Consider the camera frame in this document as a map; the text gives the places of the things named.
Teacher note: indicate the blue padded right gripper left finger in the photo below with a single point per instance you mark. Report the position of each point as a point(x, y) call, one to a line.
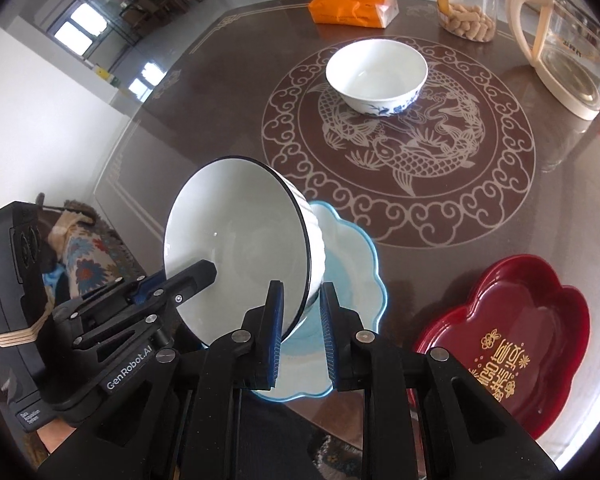
point(178, 415)

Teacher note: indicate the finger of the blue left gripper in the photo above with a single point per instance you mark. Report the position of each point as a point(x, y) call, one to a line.
point(175, 284)

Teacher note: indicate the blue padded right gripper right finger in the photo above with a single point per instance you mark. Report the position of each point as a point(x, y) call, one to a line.
point(423, 411)

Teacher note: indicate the red flower plate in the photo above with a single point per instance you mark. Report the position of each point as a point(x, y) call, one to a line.
point(522, 334)

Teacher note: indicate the white ribbed black-rimmed bowl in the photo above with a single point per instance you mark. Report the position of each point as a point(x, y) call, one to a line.
point(256, 227)

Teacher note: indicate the scalloped white blue bowl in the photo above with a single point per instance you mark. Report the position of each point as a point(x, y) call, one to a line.
point(352, 265)

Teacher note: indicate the white blue floral bowl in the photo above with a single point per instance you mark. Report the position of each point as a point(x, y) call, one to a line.
point(377, 77)

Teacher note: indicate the person's left hand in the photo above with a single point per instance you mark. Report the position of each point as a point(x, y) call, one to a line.
point(54, 433)

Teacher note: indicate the orange tissue pack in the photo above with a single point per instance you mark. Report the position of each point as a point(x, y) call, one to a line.
point(359, 13)

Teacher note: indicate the glass kettle cream handle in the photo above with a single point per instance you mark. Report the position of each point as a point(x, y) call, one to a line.
point(565, 53)

